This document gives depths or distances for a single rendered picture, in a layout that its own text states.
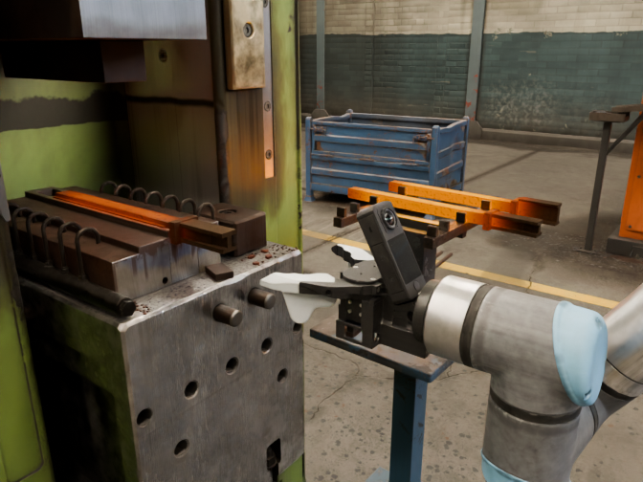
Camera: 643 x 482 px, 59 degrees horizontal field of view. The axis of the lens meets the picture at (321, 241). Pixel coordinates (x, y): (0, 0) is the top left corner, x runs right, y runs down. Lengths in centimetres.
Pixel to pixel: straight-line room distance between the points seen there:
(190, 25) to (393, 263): 46
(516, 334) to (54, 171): 101
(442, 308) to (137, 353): 42
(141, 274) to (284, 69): 59
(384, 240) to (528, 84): 783
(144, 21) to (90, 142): 56
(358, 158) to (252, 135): 350
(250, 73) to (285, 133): 19
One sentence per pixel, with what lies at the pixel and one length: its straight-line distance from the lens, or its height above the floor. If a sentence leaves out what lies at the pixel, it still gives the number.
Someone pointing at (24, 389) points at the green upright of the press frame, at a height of 77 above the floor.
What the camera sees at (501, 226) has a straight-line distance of 116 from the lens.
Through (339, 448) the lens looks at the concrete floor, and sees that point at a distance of 201.
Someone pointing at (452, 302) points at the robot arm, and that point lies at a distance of 60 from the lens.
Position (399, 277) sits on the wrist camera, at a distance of 63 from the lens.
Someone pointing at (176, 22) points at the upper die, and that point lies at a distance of 87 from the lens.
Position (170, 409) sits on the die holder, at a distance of 90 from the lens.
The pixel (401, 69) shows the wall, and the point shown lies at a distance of 921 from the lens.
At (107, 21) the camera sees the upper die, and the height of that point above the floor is 129.
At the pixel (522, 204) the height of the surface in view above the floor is 95.
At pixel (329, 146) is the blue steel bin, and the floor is 49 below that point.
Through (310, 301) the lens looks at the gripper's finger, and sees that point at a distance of 67.
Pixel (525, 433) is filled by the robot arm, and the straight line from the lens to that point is 62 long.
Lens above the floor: 126
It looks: 19 degrees down
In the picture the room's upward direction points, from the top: straight up
